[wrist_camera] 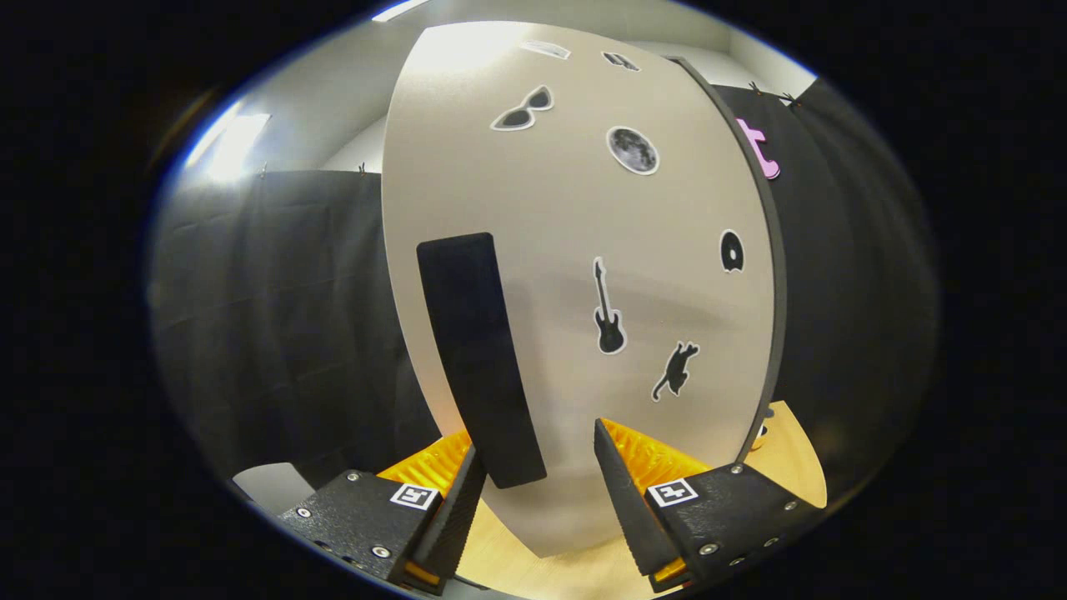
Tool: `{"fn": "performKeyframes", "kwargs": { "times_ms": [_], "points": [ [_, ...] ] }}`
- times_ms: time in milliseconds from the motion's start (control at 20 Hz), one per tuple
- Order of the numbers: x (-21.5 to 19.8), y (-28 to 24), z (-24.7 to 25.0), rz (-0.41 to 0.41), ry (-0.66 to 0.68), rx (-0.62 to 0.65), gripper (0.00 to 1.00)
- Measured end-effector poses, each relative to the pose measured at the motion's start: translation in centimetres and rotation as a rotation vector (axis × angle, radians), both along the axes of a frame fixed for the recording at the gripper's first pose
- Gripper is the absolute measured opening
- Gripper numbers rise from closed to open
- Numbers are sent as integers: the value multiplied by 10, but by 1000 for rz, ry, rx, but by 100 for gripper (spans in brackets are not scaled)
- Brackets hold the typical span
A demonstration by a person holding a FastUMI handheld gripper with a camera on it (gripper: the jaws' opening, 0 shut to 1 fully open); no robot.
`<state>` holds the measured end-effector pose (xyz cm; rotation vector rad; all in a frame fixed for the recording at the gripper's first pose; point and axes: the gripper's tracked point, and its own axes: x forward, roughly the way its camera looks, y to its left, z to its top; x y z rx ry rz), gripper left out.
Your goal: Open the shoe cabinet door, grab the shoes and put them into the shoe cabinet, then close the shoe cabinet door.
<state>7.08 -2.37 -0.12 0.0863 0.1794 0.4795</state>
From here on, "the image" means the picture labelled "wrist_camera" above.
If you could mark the grey shoe cabinet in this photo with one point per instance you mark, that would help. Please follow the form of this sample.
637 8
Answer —
781 292

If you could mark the ceiling strip light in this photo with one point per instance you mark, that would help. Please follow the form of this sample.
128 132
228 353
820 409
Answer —
400 10
233 142

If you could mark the black backdrop cloth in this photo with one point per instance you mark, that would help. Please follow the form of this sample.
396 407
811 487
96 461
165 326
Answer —
275 317

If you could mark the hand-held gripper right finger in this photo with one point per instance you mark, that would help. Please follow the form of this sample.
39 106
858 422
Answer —
633 508

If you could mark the white shoe cabinet door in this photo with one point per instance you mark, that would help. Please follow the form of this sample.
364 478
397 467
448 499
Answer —
567 208

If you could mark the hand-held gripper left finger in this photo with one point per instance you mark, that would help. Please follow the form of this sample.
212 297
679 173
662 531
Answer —
454 525

